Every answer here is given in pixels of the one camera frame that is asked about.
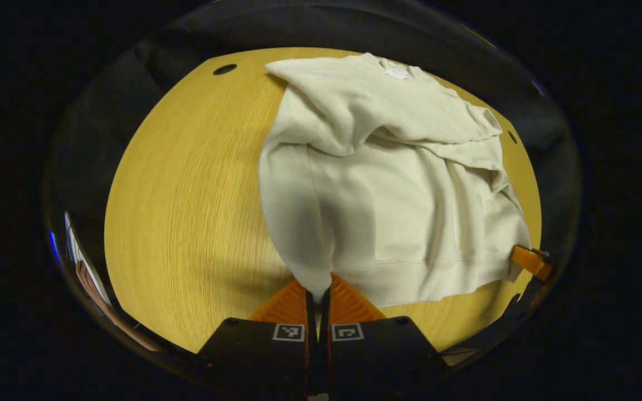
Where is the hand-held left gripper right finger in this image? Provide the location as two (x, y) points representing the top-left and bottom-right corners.
(319, 273), (450, 396)

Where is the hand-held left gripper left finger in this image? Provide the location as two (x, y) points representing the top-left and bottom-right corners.
(197, 278), (317, 397)

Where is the black backdrop cloth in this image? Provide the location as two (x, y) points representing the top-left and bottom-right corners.
(45, 0), (581, 312)

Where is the cream sweatshirt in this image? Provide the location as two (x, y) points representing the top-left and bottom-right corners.
(258, 53), (532, 308)

